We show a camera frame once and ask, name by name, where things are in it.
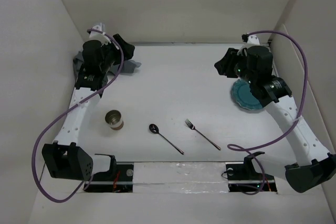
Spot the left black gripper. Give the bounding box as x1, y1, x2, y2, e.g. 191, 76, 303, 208
100, 35, 133, 72

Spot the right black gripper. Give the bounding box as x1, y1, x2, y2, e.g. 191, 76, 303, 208
214, 48, 256, 85

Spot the grey striped cloth placemat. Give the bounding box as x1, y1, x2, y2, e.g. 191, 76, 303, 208
72, 51, 141, 78

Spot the teal ceramic plate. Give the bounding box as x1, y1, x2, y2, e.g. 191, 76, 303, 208
231, 79, 263, 111

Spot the dark metal fork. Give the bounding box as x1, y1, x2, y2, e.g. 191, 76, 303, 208
185, 119, 222, 151

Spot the steel cup with white sleeve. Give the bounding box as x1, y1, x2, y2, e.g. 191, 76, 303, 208
104, 110, 124, 131

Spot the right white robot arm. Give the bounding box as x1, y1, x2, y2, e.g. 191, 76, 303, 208
214, 45, 335, 193

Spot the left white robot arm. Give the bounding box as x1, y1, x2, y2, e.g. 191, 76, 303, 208
42, 29, 135, 181

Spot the dark metal spoon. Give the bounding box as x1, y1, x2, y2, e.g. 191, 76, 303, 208
149, 124, 184, 155

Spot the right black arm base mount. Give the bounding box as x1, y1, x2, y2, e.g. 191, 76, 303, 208
221, 162, 278, 194

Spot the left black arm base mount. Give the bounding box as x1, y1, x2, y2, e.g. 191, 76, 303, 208
84, 162, 134, 193

